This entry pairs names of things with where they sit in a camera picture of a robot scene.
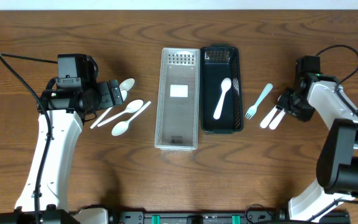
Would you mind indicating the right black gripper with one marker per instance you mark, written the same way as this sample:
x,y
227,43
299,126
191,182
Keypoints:
x,y
289,101

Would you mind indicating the white spoon lowest left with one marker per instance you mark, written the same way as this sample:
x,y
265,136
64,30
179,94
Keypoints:
x,y
123,126

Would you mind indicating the white spoon top left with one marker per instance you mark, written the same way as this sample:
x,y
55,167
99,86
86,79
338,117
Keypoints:
x,y
127,84

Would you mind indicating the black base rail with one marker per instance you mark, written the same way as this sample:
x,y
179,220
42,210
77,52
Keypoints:
x,y
256,216

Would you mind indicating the mint green plastic fork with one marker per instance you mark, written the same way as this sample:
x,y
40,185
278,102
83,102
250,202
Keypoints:
x,y
253,109

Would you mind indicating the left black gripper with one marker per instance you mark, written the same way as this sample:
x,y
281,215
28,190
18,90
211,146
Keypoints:
x,y
114,93

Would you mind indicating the white plastic fork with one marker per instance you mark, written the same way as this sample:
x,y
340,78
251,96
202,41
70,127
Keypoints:
x,y
268,118
276,121

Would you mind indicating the dark green mesh basket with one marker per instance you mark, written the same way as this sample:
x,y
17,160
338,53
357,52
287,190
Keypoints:
x,y
217,63

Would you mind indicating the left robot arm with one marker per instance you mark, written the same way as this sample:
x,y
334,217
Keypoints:
x,y
44,199

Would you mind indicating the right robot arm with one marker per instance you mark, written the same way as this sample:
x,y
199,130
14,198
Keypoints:
x,y
336,179

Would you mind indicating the white thick plastic spoon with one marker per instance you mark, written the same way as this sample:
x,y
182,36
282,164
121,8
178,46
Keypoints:
x,y
226,85

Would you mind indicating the clear plastic mesh basket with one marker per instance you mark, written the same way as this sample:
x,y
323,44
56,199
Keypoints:
x,y
178,100

